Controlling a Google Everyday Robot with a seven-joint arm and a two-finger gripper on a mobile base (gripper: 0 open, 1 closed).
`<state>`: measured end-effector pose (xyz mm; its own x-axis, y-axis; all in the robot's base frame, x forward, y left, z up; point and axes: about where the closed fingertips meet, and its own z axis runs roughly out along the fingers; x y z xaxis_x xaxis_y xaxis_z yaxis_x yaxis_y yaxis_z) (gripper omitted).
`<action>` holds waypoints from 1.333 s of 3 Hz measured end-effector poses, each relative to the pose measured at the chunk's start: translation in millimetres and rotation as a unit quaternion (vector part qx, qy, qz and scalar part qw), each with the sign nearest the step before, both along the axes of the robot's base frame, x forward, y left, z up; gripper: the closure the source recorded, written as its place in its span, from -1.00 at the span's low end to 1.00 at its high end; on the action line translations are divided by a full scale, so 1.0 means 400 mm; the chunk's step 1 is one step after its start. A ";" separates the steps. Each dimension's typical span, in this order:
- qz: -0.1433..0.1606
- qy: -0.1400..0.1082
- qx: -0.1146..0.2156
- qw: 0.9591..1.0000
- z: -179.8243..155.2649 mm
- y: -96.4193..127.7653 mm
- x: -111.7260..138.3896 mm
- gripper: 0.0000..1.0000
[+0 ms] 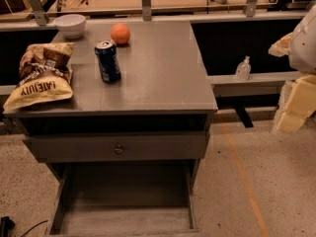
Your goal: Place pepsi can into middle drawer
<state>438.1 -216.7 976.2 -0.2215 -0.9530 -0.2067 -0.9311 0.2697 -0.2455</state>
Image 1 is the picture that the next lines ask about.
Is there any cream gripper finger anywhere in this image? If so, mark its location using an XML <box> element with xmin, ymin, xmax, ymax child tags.
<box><xmin>274</xmin><ymin>74</ymin><xmax>316</xmax><ymax>134</ymax></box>
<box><xmin>268</xmin><ymin>33</ymin><xmax>292</xmax><ymax>57</ymax></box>

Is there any blue pepsi can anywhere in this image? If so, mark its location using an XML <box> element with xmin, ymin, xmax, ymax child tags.
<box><xmin>94</xmin><ymin>39</ymin><xmax>121</xmax><ymax>83</ymax></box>

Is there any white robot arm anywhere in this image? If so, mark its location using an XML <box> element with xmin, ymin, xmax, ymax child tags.
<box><xmin>269</xmin><ymin>5</ymin><xmax>316</xmax><ymax>134</ymax></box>

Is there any open grey middle drawer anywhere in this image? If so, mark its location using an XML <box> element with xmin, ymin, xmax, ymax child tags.
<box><xmin>45</xmin><ymin>161</ymin><xmax>210</xmax><ymax>237</ymax></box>

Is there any clear sanitizer bottle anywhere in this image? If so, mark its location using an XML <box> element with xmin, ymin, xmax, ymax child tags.
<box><xmin>235</xmin><ymin>56</ymin><xmax>251</xmax><ymax>80</ymax></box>

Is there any orange fruit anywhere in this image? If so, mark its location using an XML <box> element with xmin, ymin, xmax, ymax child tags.
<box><xmin>111</xmin><ymin>24</ymin><xmax>130</xmax><ymax>44</ymax></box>

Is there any white bowl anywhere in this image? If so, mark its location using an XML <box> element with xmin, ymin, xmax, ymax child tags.
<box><xmin>53</xmin><ymin>14</ymin><xmax>86</xmax><ymax>39</ymax></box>

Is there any yellow brown chip bag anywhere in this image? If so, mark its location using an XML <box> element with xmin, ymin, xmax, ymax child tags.
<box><xmin>3</xmin><ymin>42</ymin><xmax>74</xmax><ymax>111</ymax></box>

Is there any black object on floor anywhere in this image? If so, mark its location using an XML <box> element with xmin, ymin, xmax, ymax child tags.
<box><xmin>0</xmin><ymin>216</ymin><xmax>15</xmax><ymax>237</ymax></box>

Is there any black cable on floor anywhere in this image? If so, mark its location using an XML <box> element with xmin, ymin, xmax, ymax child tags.
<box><xmin>20</xmin><ymin>219</ymin><xmax>49</xmax><ymax>237</ymax></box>

